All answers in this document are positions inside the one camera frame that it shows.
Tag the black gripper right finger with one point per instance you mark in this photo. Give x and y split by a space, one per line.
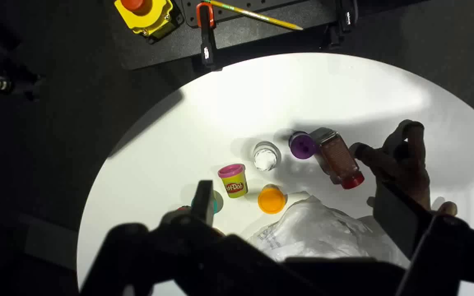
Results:
396 214

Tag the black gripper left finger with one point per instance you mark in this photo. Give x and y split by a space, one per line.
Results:
203 199

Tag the pink-lidded yellow Play-Doh tub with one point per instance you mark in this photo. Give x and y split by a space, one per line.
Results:
234 181

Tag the orange-yellow-lidded tub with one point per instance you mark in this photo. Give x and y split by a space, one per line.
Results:
272 199

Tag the white plastic bag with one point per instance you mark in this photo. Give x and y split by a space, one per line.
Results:
325 230

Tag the clear jar with white lid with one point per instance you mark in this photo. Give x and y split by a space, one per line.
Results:
266 156

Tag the purple-lidded container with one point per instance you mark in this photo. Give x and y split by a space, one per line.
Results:
302 145

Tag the brown plush toy animal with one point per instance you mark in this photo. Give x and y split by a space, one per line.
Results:
404 158

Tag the red-capped spice bottle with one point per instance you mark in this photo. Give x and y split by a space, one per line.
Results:
336 158

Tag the yellow pencil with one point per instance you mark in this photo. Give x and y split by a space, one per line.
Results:
259 17

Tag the yellow emergency stop button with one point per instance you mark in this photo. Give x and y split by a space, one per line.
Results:
141 13

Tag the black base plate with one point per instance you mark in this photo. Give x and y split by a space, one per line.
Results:
271 38

